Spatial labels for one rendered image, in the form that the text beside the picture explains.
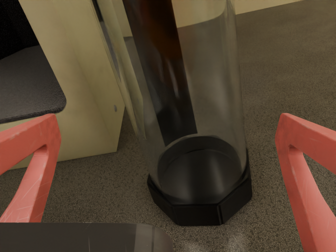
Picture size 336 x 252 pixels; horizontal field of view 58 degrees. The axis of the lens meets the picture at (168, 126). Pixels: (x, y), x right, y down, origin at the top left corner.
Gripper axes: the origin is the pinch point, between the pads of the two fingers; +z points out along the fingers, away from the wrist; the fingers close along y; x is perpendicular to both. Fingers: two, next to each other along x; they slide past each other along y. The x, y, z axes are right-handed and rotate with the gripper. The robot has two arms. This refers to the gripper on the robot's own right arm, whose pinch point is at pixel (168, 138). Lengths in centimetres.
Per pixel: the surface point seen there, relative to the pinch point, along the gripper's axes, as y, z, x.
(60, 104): 12.3, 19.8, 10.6
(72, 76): 9.9, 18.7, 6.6
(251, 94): -11.4, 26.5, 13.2
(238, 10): -16, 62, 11
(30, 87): 18.3, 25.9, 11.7
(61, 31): 10.0, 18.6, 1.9
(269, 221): -8.7, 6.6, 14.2
